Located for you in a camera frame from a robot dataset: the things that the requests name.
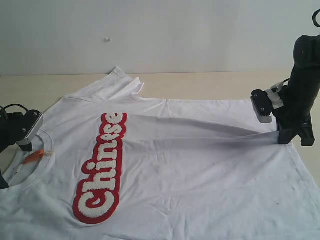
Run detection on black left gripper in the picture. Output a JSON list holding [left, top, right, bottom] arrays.
[[0, 113, 33, 189]]

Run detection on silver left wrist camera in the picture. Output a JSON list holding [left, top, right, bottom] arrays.
[[19, 109, 43, 145]]

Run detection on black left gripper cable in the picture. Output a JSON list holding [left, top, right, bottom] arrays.
[[0, 103, 29, 118]]

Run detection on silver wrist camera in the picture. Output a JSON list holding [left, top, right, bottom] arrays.
[[250, 89, 272, 124], [19, 109, 43, 145]]

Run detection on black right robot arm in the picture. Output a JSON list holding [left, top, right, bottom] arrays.
[[273, 35, 320, 147]]

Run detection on orange neck label tag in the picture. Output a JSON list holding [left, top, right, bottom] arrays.
[[21, 149, 55, 165]]

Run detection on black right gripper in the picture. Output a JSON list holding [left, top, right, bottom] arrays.
[[271, 66, 320, 146]]

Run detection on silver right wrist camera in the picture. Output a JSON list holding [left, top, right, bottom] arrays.
[[250, 89, 272, 124]]

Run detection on white t-shirt red patch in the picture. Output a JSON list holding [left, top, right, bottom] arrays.
[[0, 68, 320, 240]]

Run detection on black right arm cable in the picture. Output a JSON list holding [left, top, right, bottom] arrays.
[[311, 9, 320, 28]]

